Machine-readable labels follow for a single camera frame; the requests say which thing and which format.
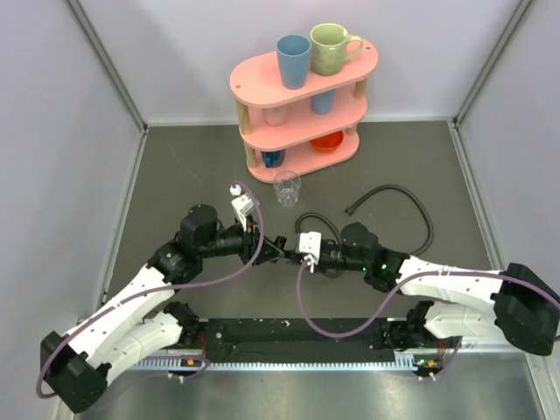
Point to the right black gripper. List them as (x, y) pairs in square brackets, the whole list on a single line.
[(320, 268)]

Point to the pink cup middle shelf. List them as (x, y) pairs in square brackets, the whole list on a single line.
[(276, 116)]

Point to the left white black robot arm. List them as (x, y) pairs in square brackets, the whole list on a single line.
[(80, 364)]

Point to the aluminium rail frame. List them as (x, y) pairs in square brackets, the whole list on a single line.
[(481, 350)]

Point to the clear plastic cup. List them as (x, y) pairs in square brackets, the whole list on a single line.
[(287, 186)]

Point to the orange bowl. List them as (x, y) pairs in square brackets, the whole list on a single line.
[(329, 142)]

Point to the black valve fitting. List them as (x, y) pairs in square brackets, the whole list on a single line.
[(282, 253)]

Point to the green ceramic mug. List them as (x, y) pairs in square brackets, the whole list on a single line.
[(332, 47)]

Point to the dark blue mug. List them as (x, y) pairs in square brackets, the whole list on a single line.
[(273, 159)]

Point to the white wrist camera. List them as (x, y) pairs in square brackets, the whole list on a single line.
[(309, 246), (243, 205)]

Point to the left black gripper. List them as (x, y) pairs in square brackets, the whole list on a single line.
[(250, 247)]

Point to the blue cup middle shelf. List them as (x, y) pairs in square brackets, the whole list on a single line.
[(322, 104)]

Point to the pink three-tier shelf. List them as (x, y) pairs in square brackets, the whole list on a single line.
[(256, 85)]

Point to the blue tumbler on top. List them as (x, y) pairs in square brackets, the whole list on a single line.
[(293, 54)]

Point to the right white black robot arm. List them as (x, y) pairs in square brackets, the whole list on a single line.
[(513, 304)]

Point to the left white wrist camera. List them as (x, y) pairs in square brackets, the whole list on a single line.
[(243, 205)]

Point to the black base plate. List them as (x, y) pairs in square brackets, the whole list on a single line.
[(291, 340)]

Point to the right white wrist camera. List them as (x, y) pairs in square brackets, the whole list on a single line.
[(309, 246)]

